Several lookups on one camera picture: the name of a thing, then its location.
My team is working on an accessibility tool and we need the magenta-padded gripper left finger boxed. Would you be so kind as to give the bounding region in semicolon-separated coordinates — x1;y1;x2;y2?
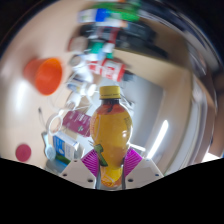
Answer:
59;148;103;190

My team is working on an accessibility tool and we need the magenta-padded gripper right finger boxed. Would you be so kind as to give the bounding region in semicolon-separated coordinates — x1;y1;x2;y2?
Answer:
121;147;164;190

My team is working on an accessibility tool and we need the yellow-capped orange juice bottle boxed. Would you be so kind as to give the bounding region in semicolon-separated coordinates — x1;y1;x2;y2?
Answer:
89;85;134;188

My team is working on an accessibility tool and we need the light blue hairbrush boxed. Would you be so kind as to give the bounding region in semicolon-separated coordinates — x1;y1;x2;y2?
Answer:
40;131;58;161

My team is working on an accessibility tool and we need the white under-shelf light bar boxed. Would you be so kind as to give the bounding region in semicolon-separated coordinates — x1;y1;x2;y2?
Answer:
146;119;170;160

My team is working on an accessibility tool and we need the pink pouch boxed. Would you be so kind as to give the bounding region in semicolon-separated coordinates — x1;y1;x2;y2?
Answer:
62;110;93;138

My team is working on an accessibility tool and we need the orange plastic cup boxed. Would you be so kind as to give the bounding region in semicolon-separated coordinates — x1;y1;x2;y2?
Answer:
23;57;64;96

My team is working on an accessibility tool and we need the red and white can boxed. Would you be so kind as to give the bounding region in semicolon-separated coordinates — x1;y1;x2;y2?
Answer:
87;59;128;83

